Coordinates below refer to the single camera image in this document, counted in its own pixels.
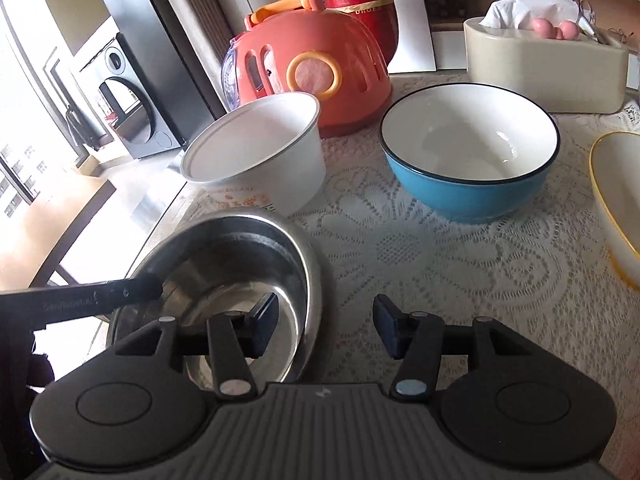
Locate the stainless steel bowl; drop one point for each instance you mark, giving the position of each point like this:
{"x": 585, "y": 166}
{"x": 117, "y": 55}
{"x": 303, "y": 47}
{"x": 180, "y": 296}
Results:
{"x": 240, "y": 260}

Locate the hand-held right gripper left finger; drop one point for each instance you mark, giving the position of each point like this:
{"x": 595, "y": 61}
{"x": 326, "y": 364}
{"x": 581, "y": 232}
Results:
{"x": 263, "y": 324}

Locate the white tissue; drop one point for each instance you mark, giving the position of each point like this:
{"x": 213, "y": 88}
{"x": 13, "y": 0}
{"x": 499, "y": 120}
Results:
{"x": 520, "y": 12}

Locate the white lace tablecloth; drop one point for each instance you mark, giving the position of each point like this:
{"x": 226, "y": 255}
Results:
{"x": 400, "y": 260}

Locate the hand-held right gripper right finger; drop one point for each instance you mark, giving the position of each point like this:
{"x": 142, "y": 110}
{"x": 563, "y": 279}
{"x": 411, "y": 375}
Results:
{"x": 386, "y": 327}

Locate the black washing machine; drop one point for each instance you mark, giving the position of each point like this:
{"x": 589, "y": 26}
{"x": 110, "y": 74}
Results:
{"x": 130, "y": 125}

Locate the pink ball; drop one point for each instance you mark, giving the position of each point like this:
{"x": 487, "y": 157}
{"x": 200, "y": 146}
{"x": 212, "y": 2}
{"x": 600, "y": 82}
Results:
{"x": 545, "y": 27}
{"x": 570, "y": 31}

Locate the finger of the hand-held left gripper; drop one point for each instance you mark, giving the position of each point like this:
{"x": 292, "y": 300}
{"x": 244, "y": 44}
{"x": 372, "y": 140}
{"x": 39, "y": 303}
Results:
{"x": 135, "y": 287}

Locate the orange dome food cover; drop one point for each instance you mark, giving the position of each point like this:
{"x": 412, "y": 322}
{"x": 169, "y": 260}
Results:
{"x": 325, "y": 35}

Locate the beige tissue box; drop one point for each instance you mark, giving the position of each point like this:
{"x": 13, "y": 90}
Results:
{"x": 525, "y": 70}

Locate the yellow-rimmed white bowl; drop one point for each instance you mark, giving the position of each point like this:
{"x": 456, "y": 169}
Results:
{"x": 625, "y": 200}

